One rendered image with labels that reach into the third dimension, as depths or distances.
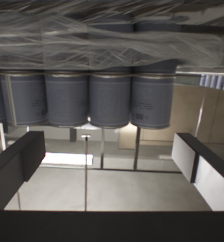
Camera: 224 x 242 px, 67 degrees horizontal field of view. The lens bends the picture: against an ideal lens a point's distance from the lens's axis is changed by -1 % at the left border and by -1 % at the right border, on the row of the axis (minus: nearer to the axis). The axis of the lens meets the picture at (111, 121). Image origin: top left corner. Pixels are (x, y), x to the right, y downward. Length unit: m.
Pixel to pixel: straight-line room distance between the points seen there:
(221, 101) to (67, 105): 3.35
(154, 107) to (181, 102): 2.96
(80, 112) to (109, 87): 0.06
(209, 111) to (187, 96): 0.50
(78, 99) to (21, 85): 0.08
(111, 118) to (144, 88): 0.07
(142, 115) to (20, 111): 0.18
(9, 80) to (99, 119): 0.14
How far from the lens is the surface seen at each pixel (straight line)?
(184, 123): 3.33
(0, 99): 0.33
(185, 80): 1.58
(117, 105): 0.26
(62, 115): 0.27
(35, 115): 0.29
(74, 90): 0.26
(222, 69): 0.30
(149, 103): 0.26
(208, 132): 3.59
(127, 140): 2.93
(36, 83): 0.29
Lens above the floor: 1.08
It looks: 17 degrees up
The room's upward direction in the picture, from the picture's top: 177 degrees counter-clockwise
